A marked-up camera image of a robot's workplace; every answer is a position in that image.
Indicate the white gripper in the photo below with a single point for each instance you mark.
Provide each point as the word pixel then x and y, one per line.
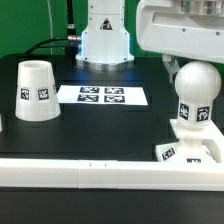
pixel 184 28

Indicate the white lamp bulb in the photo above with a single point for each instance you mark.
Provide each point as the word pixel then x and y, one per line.
pixel 197 84

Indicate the white lamp base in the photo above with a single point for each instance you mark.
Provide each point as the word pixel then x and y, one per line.
pixel 190 147

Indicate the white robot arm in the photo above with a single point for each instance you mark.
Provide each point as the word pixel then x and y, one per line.
pixel 105 43

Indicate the white conical lamp shade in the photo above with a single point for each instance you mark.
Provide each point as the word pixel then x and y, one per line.
pixel 36 98

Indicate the white marker sheet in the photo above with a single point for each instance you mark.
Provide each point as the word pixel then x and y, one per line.
pixel 102 95

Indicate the white left fence piece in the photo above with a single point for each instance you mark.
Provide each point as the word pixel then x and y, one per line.
pixel 1 123

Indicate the white front fence bar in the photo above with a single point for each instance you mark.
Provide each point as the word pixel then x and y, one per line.
pixel 47 173

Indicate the black vertical cable post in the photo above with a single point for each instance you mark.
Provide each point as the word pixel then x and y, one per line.
pixel 71 30

